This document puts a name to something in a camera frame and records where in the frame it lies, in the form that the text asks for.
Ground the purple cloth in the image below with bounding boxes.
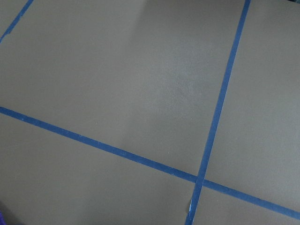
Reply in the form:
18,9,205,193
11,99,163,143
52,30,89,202
0,211,7,225

